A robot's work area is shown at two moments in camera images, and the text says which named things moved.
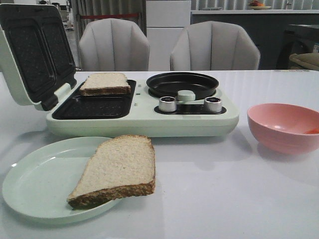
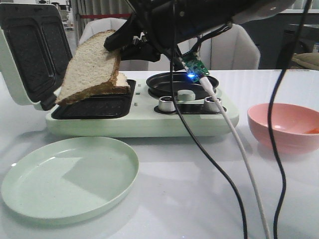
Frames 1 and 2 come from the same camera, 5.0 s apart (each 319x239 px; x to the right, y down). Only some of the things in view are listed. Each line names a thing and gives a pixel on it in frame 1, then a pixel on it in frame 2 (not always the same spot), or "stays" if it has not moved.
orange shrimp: (316, 131) stays
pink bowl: (284, 128) stays
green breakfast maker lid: (36, 58) stays
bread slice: (121, 166) to (92, 71)
